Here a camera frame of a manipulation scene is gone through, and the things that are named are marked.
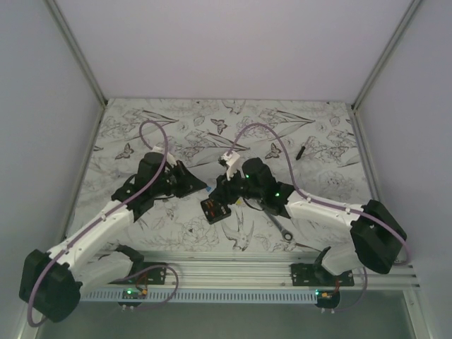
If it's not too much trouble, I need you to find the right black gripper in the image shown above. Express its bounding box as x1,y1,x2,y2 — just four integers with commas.
208,165,263,207

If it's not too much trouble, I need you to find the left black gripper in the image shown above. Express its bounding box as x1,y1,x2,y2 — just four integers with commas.
152,160,207,198

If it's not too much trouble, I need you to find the black fuse box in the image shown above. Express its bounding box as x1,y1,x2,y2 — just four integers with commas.
200,198,232,225

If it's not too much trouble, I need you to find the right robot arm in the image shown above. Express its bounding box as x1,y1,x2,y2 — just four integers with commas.
209,153,407,286

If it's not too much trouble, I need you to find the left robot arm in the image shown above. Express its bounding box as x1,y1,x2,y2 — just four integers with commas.
19,151,207,327

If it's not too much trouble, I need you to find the silver ratchet wrench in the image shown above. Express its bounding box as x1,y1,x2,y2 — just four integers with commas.
264,210,293,242

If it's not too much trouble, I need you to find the floral patterned mat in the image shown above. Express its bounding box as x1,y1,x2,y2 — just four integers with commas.
67,99,371,253

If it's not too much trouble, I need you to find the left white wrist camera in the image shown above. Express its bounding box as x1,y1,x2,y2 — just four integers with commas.
151,146,177,167

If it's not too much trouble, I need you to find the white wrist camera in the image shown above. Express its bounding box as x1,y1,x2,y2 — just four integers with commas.
151,146,177,167
219,151,241,181

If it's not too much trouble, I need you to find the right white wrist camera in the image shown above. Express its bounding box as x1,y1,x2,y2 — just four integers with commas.
219,151,241,181

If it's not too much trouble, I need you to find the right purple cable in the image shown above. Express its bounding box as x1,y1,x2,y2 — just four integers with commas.
225,123,410,313

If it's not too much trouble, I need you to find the aluminium rail frame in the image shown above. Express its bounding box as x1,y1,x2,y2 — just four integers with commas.
33,256,421,290

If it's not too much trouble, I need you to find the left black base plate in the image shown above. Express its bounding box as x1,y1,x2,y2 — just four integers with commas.
111,261,167,285

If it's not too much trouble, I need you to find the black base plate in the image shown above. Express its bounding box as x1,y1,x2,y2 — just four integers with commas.
111,261,167,285
290,263,355,287

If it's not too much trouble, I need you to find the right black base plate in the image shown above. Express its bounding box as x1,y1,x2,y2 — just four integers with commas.
290,263,355,287

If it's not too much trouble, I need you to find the grey slotted cable duct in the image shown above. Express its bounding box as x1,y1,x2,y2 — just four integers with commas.
82,287,320,304

